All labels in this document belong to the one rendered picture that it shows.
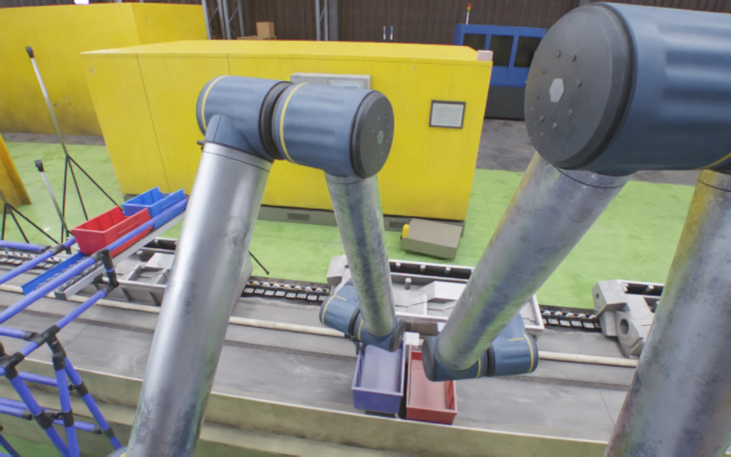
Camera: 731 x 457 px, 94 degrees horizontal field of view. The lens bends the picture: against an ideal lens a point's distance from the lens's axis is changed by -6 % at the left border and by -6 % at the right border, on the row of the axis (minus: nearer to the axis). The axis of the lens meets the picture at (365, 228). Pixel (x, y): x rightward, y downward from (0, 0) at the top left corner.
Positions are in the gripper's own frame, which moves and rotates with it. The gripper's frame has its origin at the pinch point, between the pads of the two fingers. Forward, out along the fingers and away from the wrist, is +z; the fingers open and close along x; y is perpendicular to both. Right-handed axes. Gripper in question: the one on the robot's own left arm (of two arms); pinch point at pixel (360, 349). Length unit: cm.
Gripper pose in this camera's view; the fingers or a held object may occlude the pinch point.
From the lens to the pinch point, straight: 160.8
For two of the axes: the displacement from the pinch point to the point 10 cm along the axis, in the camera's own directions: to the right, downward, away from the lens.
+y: 1.3, -5.0, 8.6
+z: -0.2, 8.6, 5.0
